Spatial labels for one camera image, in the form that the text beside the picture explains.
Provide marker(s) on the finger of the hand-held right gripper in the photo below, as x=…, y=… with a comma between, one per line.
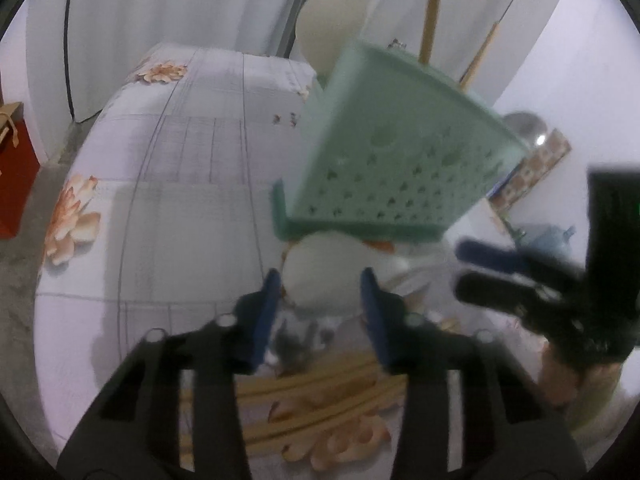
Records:
x=480, y=290
x=482, y=253

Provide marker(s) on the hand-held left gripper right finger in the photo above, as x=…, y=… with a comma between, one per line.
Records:
x=375, y=320

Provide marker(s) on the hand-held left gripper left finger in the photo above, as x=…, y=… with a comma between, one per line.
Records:
x=265, y=310

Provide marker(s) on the white rice paddle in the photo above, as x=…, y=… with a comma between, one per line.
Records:
x=325, y=270

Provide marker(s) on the pile of wooden chopsticks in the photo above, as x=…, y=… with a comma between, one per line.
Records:
x=300, y=385

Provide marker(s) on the grey metal spoon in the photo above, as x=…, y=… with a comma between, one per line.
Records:
x=522, y=125

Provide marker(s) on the green plastic utensil basket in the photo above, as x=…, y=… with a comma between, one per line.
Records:
x=400, y=135

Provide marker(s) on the wooden chopstick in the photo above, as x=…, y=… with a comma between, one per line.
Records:
x=482, y=52
x=431, y=10

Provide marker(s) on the cream plastic ladle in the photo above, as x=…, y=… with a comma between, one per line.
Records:
x=330, y=20

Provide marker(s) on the person's right hand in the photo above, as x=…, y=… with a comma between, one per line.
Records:
x=565, y=380

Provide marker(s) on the blue water jug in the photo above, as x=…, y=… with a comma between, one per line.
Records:
x=545, y=240

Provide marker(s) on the patterned box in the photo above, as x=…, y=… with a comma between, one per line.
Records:
x=545, y=155

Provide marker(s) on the floral tablecloth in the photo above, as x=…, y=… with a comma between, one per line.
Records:
x=175, y=210

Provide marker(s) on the red gift bag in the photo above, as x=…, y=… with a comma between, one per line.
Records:
x=17, y=170

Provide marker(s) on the white curtain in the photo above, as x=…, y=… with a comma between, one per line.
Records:
x=175, y=0

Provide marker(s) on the black pole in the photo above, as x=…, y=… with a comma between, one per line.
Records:
x=68, y=35

